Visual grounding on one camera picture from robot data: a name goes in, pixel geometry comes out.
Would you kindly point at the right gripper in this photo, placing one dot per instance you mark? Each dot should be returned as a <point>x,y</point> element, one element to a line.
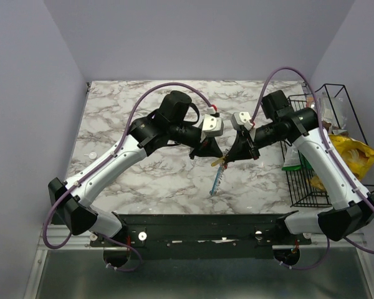
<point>240,149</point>

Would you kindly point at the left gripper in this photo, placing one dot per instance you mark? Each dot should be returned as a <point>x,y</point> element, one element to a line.
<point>207,147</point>

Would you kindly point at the yellow key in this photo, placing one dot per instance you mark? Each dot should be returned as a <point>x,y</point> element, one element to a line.
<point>220,161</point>

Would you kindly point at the blue key tag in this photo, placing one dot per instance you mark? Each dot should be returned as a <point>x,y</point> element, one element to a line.
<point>217,180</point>

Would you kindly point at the grey curved keyring holder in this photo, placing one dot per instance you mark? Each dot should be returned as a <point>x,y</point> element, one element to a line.
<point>225,165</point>

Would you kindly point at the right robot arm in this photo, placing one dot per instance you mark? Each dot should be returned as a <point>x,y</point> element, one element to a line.
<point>352,203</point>

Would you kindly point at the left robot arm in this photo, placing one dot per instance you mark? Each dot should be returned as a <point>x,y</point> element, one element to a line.
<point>72,199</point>

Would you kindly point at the green snack packet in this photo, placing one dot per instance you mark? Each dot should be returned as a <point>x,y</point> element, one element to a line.
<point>294,160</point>

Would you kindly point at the clear snack packet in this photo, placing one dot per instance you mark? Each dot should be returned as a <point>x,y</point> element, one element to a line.
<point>332,112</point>

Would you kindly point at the beige bottle white cap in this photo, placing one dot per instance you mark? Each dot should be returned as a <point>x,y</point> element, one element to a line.
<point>92,155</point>

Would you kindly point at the yellow chips bag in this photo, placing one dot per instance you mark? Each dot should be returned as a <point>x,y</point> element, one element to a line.
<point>358,156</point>

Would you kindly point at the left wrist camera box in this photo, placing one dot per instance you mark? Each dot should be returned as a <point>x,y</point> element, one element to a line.
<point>212,126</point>

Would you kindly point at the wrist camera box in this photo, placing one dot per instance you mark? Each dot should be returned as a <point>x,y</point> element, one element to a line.
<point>240,120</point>
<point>212,126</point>

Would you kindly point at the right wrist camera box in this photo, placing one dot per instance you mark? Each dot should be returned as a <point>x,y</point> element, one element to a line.
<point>240,120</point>

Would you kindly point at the black mounting rail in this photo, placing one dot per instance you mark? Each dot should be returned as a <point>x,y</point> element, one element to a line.
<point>193,237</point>

